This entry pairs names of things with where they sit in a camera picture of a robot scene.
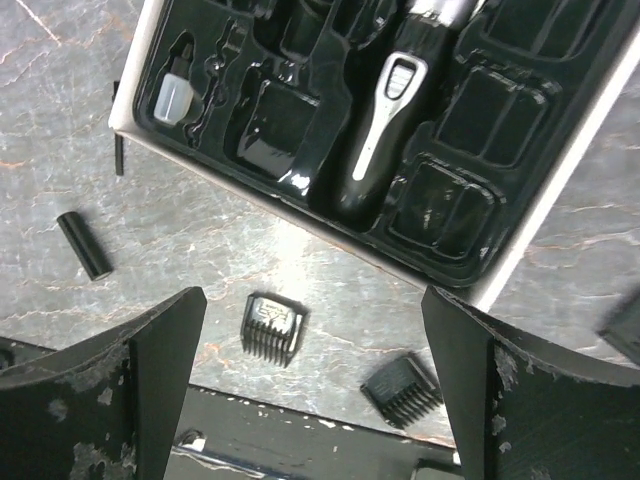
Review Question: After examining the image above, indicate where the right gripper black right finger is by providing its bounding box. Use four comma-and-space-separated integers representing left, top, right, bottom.
421, 286, 639, 479

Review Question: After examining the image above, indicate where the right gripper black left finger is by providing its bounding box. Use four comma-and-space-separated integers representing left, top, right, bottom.
1, 287, 207, 479

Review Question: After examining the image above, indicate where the small clear oil bottle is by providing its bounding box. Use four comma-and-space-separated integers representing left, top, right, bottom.
153, 43, 195, 126

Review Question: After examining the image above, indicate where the black silver hair clipper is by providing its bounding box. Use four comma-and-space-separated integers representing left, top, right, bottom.
334, 0, 478, 219

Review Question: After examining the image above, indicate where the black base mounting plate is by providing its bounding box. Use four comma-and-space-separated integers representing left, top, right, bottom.
161, 384, 461, 479

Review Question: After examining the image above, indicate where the black comb guard middle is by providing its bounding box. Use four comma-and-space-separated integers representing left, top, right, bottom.
360, 352, 444, 430

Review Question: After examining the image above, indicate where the black comb guard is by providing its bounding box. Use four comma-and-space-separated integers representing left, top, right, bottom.
597, 292, 639, 365
360, 352, 444, 430
240, 291, 310, 368

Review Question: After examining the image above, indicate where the white cardboard box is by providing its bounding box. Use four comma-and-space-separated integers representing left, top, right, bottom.
108, 0, 640, 311

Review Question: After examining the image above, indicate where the black comb guard right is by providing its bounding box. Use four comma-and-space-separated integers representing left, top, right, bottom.
597, 292, 639, 365

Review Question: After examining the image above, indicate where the black cylindrical battery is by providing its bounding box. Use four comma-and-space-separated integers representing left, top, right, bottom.
57, 211, 113, 281

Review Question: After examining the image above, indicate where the black comb guard left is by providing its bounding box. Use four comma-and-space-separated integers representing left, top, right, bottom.
240, 291, 310, 368

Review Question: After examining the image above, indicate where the small black cleaning brush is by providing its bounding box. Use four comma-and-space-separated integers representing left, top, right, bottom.
112, 80, 124, 177

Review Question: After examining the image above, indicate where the black plastic tray insert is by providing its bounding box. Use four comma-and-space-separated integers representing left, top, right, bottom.
132, 0, 636, 289

